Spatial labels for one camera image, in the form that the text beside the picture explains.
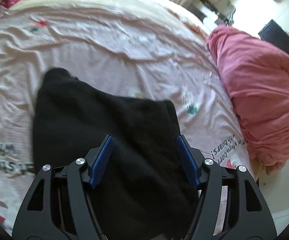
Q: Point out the pink strawberry print bedsheet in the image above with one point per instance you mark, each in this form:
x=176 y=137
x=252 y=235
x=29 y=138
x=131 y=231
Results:
x=145 y=49

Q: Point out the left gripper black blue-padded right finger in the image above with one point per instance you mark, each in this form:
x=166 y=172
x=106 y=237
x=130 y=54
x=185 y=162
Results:
x=247 y=215

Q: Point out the black monitor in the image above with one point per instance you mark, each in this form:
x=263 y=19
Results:
x=275 y=35

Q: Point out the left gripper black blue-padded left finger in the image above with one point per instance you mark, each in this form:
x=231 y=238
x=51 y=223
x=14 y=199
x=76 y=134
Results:
x=58 y=202

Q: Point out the black sweater with orange cuffs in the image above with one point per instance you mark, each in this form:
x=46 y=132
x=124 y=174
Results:
x=144 y=191

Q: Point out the pink crumpled duvet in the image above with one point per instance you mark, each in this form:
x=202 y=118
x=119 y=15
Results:
x=255 y=75

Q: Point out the grey side desk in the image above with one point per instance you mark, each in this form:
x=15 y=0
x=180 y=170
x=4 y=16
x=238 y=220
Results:
x=220 y=13

